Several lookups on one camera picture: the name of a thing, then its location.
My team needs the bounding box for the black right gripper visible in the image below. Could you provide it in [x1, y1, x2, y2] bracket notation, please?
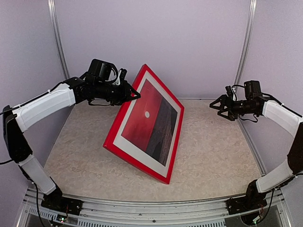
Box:
[211, 94, 256, 121]

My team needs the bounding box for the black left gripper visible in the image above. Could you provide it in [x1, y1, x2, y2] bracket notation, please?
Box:
[95, 79, 141, 105]

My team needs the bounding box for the red and black photo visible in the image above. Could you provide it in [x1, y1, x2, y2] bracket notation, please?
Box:
[122, 80, 178, 166]

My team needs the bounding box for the wooden picture frame red edge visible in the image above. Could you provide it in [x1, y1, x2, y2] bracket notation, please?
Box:
[103, 63, 185, 185]

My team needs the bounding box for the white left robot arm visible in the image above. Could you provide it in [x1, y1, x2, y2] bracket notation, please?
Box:
[2, 77, 141, 210]

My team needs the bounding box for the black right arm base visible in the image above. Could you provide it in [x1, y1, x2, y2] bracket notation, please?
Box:
[226, 180, 267, 215]

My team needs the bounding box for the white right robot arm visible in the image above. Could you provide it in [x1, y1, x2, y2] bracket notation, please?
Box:
[210, 92, 303, 210]

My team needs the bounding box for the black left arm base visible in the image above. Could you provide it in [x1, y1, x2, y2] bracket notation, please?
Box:
[41, 188, 83, 216]

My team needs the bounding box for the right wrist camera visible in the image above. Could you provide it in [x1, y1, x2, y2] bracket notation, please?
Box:
[225, 86, 238, 101]

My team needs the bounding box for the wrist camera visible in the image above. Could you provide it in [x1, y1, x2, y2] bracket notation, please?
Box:
[225, 86, 238, 101]
[113, 68, 127, 86]

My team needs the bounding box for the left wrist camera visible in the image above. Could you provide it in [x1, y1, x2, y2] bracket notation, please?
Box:
[113, 68, 127, 86]

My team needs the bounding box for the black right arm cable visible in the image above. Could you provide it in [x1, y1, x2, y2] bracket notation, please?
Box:
[232, 84, 285, 106]

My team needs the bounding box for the right aluminium corner post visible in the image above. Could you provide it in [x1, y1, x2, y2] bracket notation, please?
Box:
[234, 0, 258, 84]

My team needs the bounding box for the aluminium corner post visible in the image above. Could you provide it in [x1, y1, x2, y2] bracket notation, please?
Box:
[47, 0, 70, 79]
[234, 0, 258, 84]

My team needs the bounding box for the aluminium front rail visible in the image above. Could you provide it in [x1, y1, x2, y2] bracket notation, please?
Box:
[16, 186, 292, 227]

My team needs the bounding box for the left aluminium corner post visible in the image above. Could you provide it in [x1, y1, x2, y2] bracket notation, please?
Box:
[47, 0, 70, 79]

